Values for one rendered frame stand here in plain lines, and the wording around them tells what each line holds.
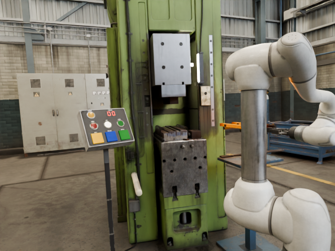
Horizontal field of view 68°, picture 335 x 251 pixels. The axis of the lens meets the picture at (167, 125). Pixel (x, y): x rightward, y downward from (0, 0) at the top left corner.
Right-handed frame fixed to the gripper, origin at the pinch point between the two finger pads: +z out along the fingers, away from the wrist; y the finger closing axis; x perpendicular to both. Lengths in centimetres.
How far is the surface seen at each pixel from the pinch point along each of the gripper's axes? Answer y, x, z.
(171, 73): -40, 43, 64
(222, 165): 11, -40, 71
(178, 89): -34, 29, 63
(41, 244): -148, -104, 122
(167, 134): -45, -6, 65
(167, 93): -44, 26, 65
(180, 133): -34, -6, 63
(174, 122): -19, 0, 109
